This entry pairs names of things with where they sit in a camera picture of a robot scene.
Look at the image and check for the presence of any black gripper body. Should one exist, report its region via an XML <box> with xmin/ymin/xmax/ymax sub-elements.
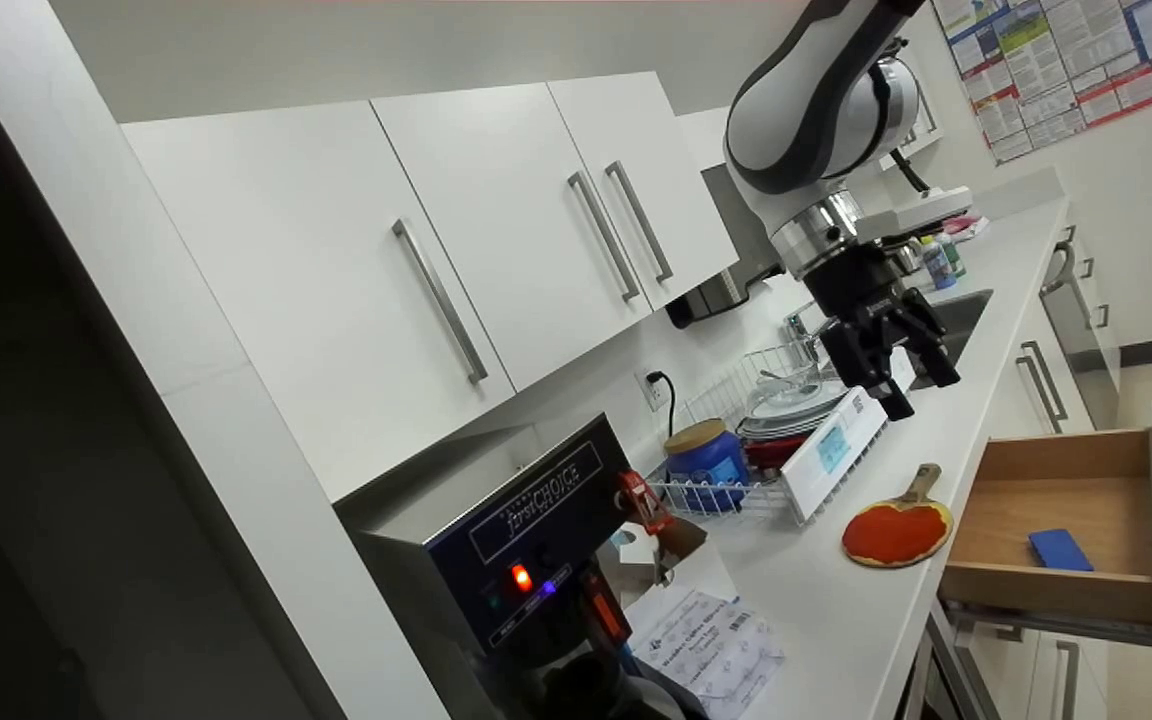
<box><xmin>801</xmin><ymin>237</ymin><xmax>927</xmax><ymax>341</ymax></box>

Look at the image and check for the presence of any white printed coffee filter box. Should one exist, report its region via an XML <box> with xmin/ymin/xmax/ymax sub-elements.
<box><xmin>602</xmin><ymin>526</ymin><xmax>667</xmax><ymax>574</ymax></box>

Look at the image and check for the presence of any black steel coffee maker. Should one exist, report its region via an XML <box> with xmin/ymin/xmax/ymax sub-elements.
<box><xmin>332</xmin><ymin>412</ymin><xmax>717</xmax><ymax>720</ymax></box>

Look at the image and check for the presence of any steel kitchen sink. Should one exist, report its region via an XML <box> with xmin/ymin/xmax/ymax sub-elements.
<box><xmin>924</xmin><ymin>285</ymin><xmax>1001</xmax><ymax>367</ymax></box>

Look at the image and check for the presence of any dish soap bottle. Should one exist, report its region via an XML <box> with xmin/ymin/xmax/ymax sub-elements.
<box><xmin>914</xmin><ymin>231</ymin><xmax>973</xmax><ymax>294</ymax></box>

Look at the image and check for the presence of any stack of white plates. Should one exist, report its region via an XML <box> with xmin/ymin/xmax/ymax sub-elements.
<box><xmin>735</xmin><ymin>378</ymin><xmax>857</xmax><ymax>442</ymax></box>

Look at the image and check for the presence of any white box with blue label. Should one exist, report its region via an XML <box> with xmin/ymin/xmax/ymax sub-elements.
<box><xmin>774</xmin><ymin>384</ymin><xmax>896</xmax><ymax>526</ymax></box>

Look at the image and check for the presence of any white lower drawer front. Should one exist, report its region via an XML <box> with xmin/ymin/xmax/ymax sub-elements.
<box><xmin>981</xmin><ymin>297</ymin><xmax>1100</xmax><ymax>449</ymax></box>

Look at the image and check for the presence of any grey black under-cabinet unit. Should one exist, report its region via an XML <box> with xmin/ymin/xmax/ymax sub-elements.
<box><xmin>662</xmin><ymin>160</ymin><xmax>790</xmax><ymax>336</ymax></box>

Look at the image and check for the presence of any steel dishwasher front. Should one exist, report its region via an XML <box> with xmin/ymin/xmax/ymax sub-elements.
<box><xmin>1037</xmin><ymin>224</ymin><xmax>1127</xmax><ymax>432</ymax></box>

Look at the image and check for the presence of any red table tennis paddle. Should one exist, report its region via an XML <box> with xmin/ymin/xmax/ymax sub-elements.
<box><xmin>841</xmin><ymin>459</ymin><xmax>955</xmax><ymax>575</ymax></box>

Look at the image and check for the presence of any blue jar with cork lid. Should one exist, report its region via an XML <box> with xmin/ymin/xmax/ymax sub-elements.
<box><xmin>658</xmin><ymin>417</ymin><xmax>757</xmax><ymax>494</ymax></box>

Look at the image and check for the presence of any open wooden drawer white front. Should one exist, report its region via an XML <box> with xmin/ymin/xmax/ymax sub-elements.
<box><xmin>935</xmin><ymin>395</ymin><xmax>1152</xmax><ymax>693</ymax></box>

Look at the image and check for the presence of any blue sponge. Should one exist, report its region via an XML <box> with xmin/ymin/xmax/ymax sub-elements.
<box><xmin>1023</xmin><ymin>526</ymin><xmax>1100</xmax><ymax>581</ymax></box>

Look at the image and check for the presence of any brown cardboard box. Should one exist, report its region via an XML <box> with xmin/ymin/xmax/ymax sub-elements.
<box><xmin>651</xmin><ymin>508</ymin><xmax>713</xmax><ymax>566</ymax></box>

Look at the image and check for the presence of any narrow white cabinet door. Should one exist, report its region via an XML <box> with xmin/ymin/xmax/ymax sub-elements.
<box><xmin>543</xmin><ymin>68</ymin><xmax>742</xmax><ymax>317</ymax></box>

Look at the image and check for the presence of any printed paper sheet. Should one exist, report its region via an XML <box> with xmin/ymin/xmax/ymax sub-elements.
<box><xmin>622</xmin><ymin>581</ymin><xmax>786</xmax><ymax>720</ymax></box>

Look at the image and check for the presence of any white lower cabinet door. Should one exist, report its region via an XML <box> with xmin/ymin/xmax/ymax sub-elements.
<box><xmin>913</xmin><ymin>606</ymin><xmax>1114</xmax><ymax>720</ymax></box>

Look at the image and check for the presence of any medium white cabinet door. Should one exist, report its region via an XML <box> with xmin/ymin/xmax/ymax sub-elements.
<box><xmin>367</xmin><ymin>79</ymin><xmax>658</xmax><ymax>399</ymax></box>

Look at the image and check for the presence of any wide white cabinet door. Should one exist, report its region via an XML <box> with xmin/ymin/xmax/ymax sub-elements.
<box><xmin>119</xmin><ymin>95</ymin><xmax>518</xmax><ymax>508</ymax></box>

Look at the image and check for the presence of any tall white cabinet panel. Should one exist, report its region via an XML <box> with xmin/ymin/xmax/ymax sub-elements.
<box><xmin>0</xmin><ymin>0</ymin><xmax>456</xmax><ymax>720</ymax></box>

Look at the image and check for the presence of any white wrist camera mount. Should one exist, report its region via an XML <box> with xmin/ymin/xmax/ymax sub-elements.
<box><xmin>853</xmin><ymin>184</ymin><xmax>981</xmax><ymax>247</ymax></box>

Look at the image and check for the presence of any wire dish rack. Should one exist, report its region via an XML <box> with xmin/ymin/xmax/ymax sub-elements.
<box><xmin>717</xmin><ymin>336</ymin><xmax>864</xmax><ymax>471</ymax></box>

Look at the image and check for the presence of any steel drawer handle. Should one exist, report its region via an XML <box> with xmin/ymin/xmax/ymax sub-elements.
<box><xmin>1012</xmin><ymin>349</ymin><xmax>1061</xmax><ymax>442</ymax></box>
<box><xmin>1023</xmin><ymin>336</ymin><xmax>1072</xmax><ymax>430</ymax></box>

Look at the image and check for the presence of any wall outlet with black plug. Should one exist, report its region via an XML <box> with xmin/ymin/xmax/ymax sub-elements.
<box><xmin>635</xmin><ymin>365</ymin><xmax>685</xmax><ymax>444</ymax></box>

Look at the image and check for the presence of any steel bar cabinet handle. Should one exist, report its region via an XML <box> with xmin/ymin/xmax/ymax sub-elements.
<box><xmin>598</xmin><ymin>158</ymin><xmax>678</xmax><ymax>288</ymax></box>
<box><xmin>389</xmin><ymin>217</ymin><xmax>496</xmax><ymax>394</ymax></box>
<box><xmin>562</xmin><ymin>169</ymin><xmax>644</xmax><ymax>308</ymax></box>

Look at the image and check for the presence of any colourful wall poster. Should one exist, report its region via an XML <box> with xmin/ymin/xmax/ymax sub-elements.
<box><xmin>927</xmin><ymin>0</ymin><xmax>1152</xmax><ymax>173</ymax></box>

